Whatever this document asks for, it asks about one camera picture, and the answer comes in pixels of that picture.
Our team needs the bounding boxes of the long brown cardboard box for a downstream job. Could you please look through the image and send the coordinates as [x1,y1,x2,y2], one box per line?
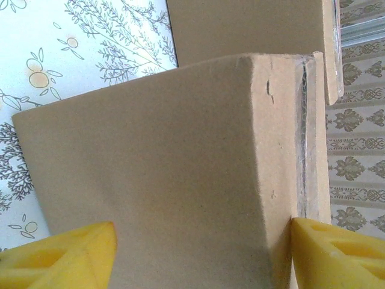
[165,0,345,106]

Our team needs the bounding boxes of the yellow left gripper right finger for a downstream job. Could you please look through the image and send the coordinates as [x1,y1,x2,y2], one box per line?
[290,217,385,289]

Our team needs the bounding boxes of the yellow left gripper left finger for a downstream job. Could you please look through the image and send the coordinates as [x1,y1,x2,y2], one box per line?
[0,221,118,289]

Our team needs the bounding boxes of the tall brown cardboard box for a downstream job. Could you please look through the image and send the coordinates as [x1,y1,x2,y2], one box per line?
[11,51,332,289]

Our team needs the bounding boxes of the aluminium frame post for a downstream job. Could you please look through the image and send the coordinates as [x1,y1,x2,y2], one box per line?
[332,0,385,49]

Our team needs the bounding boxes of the floral white tablecloth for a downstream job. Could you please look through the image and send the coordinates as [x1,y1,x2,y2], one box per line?
[0,0,180,259]

